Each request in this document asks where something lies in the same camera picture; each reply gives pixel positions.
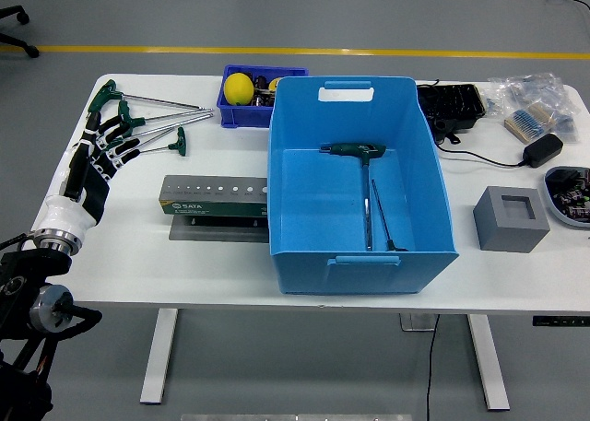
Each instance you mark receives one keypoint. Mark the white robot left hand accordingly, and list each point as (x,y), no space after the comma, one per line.
(69,211)

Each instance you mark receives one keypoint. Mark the metal hex key stand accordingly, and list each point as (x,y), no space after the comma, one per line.
(212,207)

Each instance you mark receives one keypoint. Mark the large light blue plastic box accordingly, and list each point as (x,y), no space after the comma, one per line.
(322,218)

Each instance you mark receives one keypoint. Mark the black office chair base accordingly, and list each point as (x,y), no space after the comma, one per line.
(31,51)

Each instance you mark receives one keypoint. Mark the white table leg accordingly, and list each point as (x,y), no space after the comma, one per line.
(159,356)
(488,361)

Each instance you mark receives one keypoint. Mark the small dark blue bin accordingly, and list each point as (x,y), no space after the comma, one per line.
(239,114)

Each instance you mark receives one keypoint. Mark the yellow lemon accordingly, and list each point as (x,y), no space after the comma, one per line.
(239,89)

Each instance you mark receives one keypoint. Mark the dark small parts pile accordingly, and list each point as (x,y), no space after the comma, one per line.
(262,96)

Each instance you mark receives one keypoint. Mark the yellow tape measure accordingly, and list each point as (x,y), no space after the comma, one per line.
(275,83)

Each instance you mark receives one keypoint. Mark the grey metal floor plate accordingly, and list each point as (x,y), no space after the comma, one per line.
(415,322)

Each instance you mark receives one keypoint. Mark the black plastic case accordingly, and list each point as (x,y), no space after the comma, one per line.
(454,103)

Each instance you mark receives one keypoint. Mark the grey foam block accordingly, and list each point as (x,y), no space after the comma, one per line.
(498,227)

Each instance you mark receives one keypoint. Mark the blue resistor strip bundle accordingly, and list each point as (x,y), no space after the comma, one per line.
(518,119)

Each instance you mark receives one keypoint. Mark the clear plastic bags pile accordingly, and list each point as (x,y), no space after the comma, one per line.
(521,87)

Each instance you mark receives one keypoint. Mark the black power adapter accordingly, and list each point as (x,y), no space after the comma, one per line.
(543,149)

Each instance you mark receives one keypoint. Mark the tan resistor strip bundle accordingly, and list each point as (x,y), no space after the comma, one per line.
(540,112)

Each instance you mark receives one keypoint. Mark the grey oval tray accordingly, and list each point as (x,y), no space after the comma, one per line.
(553,211)

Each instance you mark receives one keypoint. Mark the electronic parts in tray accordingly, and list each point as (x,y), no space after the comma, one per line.
(574,195)

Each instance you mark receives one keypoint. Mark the black table control panel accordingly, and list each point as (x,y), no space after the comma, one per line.
(562,321)

